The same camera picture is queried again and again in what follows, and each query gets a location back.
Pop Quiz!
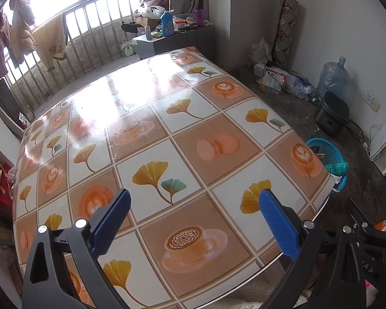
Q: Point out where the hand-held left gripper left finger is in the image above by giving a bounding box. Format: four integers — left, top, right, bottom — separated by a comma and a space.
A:
22, 188, 132, 309

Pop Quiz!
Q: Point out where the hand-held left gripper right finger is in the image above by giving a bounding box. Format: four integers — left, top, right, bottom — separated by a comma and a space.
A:
258, 188, 367, 309

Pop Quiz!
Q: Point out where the green plastic bag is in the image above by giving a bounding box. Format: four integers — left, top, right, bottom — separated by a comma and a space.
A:
323, 161, 349, 176

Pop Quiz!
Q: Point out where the blue plastic basket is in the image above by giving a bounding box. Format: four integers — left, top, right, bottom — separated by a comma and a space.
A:
305, 138, 348, 194

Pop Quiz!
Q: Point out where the white fluffy blanket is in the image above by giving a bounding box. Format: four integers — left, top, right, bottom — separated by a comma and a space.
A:
225, 257, 312, 309

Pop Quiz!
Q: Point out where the black rice cooker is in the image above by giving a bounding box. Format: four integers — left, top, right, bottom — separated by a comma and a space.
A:
314, 91, 350, 136

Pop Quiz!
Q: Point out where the red bag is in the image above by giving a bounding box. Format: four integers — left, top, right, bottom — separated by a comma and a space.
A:
0, 167, 16, 213

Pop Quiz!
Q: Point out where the patterned tablecloth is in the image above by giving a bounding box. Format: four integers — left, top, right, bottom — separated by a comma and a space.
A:
12, 46, 337, 308

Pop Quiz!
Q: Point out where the large clear water jug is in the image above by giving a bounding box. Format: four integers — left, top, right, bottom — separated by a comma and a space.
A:
315, 55, 350, 99

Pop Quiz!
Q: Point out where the pile of crumpled plastic bottles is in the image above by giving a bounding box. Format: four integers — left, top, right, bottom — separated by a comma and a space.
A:
285, 71, 322, 104

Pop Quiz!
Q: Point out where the colourful plastic packaging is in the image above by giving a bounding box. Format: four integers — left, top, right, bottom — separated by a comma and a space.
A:
256, 64, 292, 95

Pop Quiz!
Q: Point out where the green white bag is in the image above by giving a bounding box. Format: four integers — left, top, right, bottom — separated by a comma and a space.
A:
120, 38, 137, 58

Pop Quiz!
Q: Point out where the white plastic bag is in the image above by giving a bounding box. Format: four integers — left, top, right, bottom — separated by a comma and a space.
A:
137, 3, 164, 18
248, 38, 272, 66

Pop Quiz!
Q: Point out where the metal railing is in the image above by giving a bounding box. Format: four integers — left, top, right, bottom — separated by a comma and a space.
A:
0, 0, 161, 104

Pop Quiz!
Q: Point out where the grey cabinet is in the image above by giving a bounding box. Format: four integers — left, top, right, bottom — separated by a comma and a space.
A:
132, 26, 214, 61

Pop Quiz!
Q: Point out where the beige towel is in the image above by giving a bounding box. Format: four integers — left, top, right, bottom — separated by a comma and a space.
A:
35, 14, 68, 71

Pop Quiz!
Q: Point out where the rolled patterned mat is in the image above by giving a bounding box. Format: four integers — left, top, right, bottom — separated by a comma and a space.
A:
273, 0, 299, 69

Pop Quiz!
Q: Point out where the cardboard box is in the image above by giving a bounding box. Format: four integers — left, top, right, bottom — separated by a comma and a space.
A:
133, 14, 161, 28

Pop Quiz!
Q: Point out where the blue detergent bottle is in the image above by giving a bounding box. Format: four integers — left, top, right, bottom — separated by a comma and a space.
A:
160, 10, 176, 37

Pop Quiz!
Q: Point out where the beige puffer coat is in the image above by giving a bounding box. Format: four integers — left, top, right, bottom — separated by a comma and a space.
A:
10, 0, 36, 55

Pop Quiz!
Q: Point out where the black power cable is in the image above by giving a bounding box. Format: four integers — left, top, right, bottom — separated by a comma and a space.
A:
347, 121, 372, 150

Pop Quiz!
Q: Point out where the wall socket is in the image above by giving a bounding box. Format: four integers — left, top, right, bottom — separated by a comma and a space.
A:
365, 91, 381, 113

